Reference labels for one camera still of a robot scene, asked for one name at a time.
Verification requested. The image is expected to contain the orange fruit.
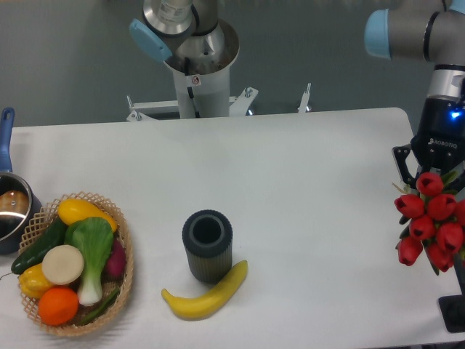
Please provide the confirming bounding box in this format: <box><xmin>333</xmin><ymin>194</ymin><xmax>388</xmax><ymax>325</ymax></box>
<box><xmin>38</xmin><ymin>286</ymin><xmax>79</xmax><ymax>326</ymax></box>

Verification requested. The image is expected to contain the purple sweet potato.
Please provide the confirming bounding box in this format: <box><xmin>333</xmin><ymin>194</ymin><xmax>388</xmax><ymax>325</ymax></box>
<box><xmin>104</xmin><ymin>239</ymin><xmax>126</xmax><ymax>278</ymax></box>

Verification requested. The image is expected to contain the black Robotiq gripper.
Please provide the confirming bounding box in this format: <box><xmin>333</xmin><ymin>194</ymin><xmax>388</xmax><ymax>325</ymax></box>
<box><xmin>392</xmin><ymin>98</ymin><xmax>464</xmax><ymax>189</ymax></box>

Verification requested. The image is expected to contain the beige round disc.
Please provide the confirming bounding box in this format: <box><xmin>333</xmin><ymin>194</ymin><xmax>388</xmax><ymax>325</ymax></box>
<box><xmin>41</xmin><ymin>245</ymin><xmax>84</xmax><ymax>285</ymax></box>

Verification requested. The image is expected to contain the yellow bell pepper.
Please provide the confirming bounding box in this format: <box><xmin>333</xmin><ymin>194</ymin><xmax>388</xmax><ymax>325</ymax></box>
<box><xmin>18</xmin><ymin>263</ymin><xmax>54</xmax><ymax>299</ymax></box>

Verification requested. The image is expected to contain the green cucumber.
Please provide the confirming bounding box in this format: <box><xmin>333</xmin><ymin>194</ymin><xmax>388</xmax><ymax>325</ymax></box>
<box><xmin>11</xmin><ymin>217</ymin><xmax>68</xmax><ymax>275</ymax></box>

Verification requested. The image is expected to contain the red tulip bouquet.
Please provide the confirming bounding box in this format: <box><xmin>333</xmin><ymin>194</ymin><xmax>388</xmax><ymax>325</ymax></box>
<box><xmin>394</xmin><ymin>171</ymin><xmax>464</xmax><ymax>274</ymax></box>

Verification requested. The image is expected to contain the green chili pepper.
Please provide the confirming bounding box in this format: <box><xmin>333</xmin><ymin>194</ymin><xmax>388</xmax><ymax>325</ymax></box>
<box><xmin>78</xmin><ymin>289</ymin><xmax>120</xmax><ymax>326</ymax></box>

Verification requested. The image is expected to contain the yellow squash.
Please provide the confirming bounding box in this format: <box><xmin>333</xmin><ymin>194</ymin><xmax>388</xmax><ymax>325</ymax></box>
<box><xmin>57</xmin><ymin>198</ymin><xmax>118</xmax><ymax>233</ymax></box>

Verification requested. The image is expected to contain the dark grey ribbed vase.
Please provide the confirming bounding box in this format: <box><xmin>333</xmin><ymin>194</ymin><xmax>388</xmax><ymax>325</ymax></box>
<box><xmin>182</xmin><ymin>209</ymin><xmax>233</xmax><ymax>284</ymax></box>

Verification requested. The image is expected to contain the blue saucepan with lid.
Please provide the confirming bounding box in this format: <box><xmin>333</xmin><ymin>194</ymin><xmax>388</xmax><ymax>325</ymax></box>
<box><xmin>1</xmin><ymin>108</ymin><xmax>41</xmax><ymax>255</ymax></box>

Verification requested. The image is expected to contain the yellow banana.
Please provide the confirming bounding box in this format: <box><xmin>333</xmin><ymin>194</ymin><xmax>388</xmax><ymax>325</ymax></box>
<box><xmin>161</xmin><ymin>260</ymin><xmax>248</xmax><ymax>321</ymax></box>

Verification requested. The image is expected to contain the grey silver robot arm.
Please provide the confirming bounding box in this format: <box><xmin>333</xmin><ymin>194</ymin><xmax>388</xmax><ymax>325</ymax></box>
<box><xmin>129</xmin><ymin>1</ymin><xmax>464</xmax><ymax>191</ymax></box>

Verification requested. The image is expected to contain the woven wicker basket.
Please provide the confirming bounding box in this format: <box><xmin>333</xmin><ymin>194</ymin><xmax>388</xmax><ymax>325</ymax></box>
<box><xmin>19</xmin><ymin>191</ymin><xmax>134</xmax><ymax>337</ymax></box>

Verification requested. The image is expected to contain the green bok choy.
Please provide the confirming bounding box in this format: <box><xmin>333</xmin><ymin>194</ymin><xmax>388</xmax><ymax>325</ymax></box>
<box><xmin>65</xmin><ymin>217</ymin><xmax>114</xmax><ymax>306</ymax></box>

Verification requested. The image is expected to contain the black device at table edge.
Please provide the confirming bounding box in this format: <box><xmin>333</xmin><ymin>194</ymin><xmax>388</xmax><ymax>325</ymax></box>
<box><xmin>438</xmin><ymin>255</ymin><xmax>464</xmax><ymax>333</ymax></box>

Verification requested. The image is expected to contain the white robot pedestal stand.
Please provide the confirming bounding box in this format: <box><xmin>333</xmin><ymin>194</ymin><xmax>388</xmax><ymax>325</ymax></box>
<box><xmin>125</xmin><ymin>65</ymin><xmax>312</xmax><ymax>123</ymax></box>

